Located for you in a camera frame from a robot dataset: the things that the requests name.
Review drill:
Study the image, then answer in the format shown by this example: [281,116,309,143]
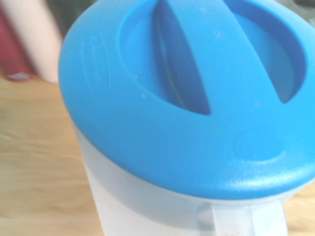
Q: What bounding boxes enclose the translucent pitcher with blue lid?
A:
[58,0,315,236]

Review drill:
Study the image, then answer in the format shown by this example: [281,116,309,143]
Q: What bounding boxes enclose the red water bottle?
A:
[0,4,32,82]

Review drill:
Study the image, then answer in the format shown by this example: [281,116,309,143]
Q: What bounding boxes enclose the pink bottle with black cap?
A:
[1,0,64,85]

